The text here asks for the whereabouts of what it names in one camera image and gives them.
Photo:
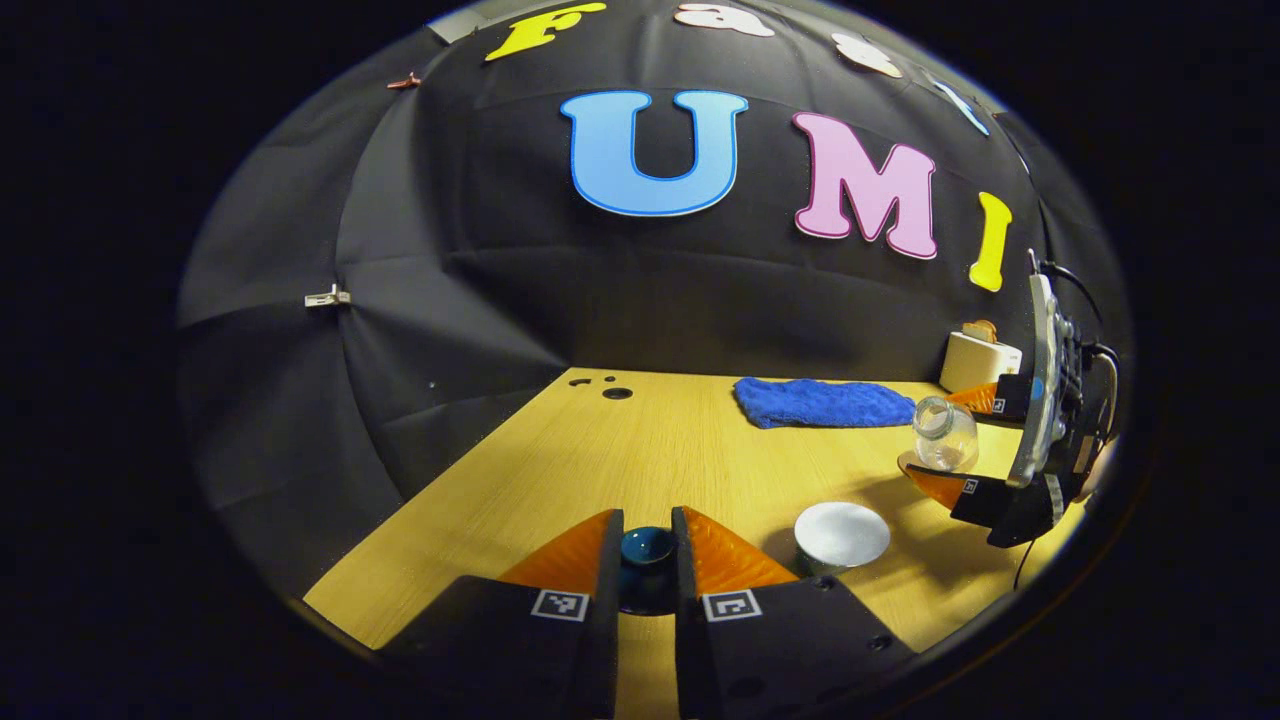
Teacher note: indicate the white toaster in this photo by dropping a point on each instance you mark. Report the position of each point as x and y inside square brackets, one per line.
[975, 365]

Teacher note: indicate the brown toast slice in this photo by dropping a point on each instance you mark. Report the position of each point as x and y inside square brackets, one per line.
[988, 329]
[970, 333]

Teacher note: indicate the blue towel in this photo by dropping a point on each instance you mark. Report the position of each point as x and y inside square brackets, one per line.
[820, 402]

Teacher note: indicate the red cloth clip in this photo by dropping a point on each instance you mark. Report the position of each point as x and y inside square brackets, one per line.
[404, 81]

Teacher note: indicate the white cloth clip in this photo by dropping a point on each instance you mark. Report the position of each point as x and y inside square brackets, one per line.
[327, 297]

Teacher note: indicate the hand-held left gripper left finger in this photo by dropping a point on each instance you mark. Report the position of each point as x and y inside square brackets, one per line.
[605, 660]

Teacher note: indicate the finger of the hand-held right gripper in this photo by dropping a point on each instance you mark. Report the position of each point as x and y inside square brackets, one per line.
[1015, 397]
[1000, 505]

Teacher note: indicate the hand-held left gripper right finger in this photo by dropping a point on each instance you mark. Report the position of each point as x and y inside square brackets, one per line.
[690, 660]

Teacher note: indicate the dark blue teacup lid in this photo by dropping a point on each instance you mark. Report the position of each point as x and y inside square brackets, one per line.
[647, 548]

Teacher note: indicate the green teacup white inside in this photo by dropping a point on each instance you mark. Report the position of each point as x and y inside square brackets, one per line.
[842, 533]

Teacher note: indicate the clear plastic water bottle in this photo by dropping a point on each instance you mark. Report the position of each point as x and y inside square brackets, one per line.
[945, 440]

